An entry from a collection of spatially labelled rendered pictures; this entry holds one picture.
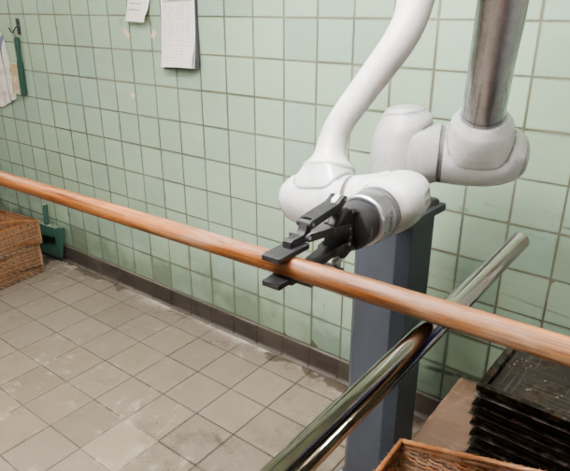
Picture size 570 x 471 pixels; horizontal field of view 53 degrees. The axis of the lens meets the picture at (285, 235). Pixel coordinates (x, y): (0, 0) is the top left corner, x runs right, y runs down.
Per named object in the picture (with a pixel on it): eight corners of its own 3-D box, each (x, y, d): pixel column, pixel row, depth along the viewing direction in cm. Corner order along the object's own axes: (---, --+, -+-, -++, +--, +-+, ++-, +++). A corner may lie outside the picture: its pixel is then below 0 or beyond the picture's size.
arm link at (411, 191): (407, 244, 95) (340, 239, 103) (443, 218, 106) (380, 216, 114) (402, 180, 92) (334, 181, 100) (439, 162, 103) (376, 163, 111)
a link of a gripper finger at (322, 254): (330, 232, 89) (330, 239, 90) (288, 266, 81) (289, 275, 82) (351, 237, 87) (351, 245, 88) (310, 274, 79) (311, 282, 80)
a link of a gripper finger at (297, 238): (312, 238, 80) (312, 219, 79) (291, 249, 76) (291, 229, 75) (303, 236, 81) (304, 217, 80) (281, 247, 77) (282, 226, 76)
